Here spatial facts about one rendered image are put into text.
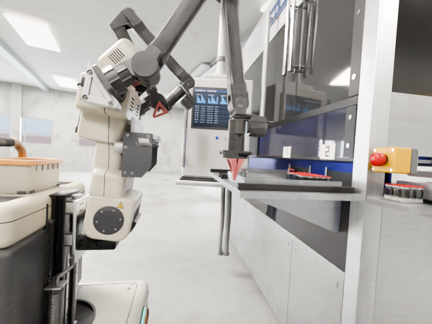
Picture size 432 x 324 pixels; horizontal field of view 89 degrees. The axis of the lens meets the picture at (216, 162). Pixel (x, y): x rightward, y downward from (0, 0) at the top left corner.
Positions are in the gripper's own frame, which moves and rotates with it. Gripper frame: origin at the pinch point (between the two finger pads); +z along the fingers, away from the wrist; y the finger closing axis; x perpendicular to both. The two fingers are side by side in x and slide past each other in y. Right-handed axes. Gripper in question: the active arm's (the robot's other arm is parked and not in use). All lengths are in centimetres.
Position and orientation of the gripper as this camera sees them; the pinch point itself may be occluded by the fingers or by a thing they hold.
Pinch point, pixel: (234, 177)
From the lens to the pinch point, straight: 75.1
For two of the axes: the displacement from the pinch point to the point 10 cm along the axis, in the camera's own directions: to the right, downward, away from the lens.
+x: -1.7, -0.3, 9.9
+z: -0.5, 10.0, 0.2
